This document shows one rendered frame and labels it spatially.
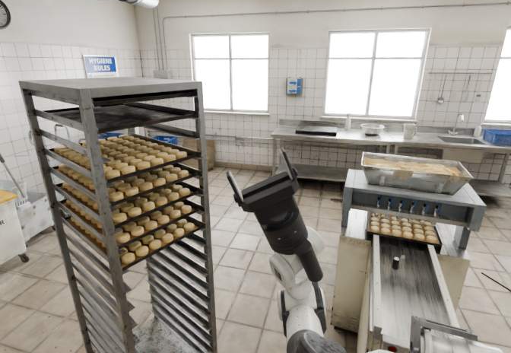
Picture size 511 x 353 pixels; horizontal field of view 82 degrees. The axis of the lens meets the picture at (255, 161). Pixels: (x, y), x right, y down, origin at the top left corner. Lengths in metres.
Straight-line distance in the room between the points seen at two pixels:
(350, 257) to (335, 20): 3.70
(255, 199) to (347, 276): 1.69
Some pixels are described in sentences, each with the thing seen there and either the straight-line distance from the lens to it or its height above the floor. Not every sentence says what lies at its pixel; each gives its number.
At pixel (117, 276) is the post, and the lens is 1.30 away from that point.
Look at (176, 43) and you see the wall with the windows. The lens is 5.66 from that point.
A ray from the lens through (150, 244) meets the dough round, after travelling 1.39.
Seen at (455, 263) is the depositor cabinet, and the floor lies 0.80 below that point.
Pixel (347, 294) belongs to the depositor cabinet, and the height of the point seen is 0.39.
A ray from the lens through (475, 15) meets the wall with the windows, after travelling 5.27.
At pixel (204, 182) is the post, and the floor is 1.37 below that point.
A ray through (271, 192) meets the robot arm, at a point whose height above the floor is 1.66.
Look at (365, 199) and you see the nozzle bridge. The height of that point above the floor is 1.07.
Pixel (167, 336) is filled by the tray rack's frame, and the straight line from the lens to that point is 2.37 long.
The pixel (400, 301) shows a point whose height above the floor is 0.84.
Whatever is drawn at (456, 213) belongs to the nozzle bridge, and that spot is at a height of 1.07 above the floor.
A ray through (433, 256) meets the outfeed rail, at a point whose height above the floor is 0.90.
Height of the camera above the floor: 1.89
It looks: 19 degrees down
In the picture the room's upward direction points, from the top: straight up
